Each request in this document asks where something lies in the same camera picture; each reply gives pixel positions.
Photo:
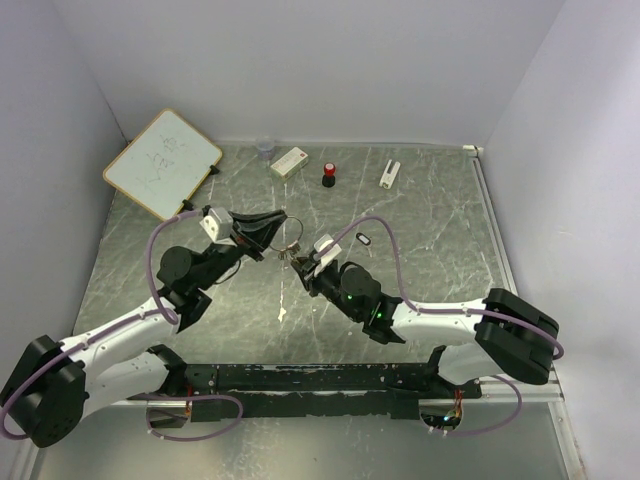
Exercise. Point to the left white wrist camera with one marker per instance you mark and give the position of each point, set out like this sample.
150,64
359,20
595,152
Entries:
217,223

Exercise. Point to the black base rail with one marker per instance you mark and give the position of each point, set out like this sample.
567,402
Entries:
320,390

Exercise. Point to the clear plastic cup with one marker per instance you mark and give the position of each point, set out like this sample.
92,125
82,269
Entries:
265,147

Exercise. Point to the green white small box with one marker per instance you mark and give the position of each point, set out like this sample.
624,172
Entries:
289,164

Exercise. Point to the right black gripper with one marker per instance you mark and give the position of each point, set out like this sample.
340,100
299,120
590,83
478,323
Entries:
307,265

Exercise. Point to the red black stamp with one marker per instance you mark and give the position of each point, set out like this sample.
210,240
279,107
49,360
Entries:
328,179

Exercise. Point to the silver keys bunch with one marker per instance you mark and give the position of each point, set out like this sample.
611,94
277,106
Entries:
289,252

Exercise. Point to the black key fob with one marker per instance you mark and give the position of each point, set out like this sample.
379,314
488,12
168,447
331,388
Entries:
364,239

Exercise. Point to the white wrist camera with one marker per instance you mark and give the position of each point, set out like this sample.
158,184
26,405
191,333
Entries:
217,223
325,251

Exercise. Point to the white plastic clip tool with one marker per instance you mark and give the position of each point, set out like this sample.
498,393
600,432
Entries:
389,174

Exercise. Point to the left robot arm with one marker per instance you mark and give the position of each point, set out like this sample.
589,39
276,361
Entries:
56,384

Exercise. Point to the white corner bracket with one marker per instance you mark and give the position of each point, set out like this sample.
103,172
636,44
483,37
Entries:
473,148

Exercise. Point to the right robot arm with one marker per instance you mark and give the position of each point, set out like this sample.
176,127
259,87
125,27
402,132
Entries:
498,334

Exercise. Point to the small whiteboard with yellow frame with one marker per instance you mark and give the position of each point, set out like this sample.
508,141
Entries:
164,165

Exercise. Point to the metal keyring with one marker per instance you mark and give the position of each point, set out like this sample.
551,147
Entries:
288,235

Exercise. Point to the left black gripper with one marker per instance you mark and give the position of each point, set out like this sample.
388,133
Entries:
259,231

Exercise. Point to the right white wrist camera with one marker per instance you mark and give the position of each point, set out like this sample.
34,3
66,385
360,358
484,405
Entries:
325,251

